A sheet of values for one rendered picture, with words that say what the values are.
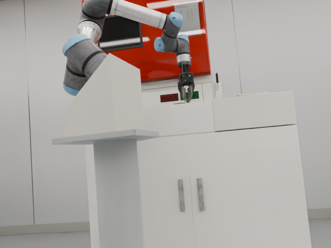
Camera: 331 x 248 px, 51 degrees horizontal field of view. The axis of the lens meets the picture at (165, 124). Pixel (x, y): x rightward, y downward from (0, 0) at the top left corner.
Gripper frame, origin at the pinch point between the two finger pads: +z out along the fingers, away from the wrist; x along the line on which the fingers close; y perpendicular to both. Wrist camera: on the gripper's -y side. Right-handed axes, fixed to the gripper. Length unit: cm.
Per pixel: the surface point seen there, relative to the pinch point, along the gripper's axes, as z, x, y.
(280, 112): 14, 36, 35
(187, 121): 13.8, -3.6, 28.0
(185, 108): 7.5, -3.6, 28.0
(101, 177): 34, -38, 60
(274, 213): 57, 29, 34
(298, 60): -57, 132, -163
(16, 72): -88, -178, -215
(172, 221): 57, -15, 26
